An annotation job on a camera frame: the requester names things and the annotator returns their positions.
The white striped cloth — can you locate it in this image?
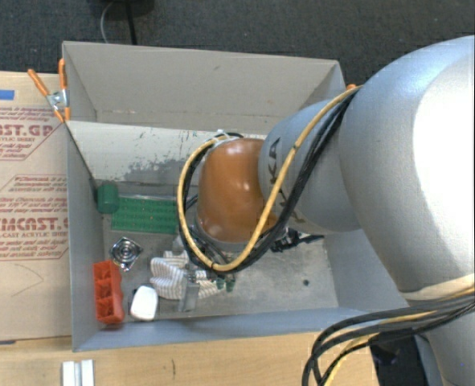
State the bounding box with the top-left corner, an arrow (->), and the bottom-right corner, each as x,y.
149,248 -> 223,302

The white rounded plastic object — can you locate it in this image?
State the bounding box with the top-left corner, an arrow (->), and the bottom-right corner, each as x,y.
129,285 -> 159,322

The dark green cup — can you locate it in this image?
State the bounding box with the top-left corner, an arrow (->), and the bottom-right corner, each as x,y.
96,183 -> 120,215

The grey metal bin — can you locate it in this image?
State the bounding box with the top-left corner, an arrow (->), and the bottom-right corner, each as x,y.
61,41 -> 410,353

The brown cardboard board red print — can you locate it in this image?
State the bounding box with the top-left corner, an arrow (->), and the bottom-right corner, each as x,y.
0,69 -> 73,343

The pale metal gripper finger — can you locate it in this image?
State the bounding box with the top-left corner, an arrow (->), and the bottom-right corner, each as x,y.
178,265 -> 191,313
189,270 -> 201,311

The red-orange plastic block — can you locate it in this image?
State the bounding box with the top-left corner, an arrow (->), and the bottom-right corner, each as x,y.
92,260 -> 125,326

